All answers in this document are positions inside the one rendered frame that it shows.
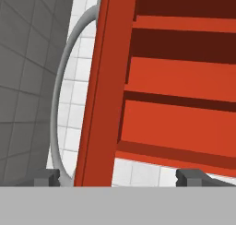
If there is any red open cabinet with shelves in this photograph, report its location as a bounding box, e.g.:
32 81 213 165
112 0 236 179

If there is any grey curved door handle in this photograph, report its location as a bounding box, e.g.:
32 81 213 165
50 0 104 188

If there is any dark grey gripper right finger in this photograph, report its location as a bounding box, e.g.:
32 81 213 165
175 168 230 188

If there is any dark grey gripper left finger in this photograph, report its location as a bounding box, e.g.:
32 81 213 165
18 168 61 188

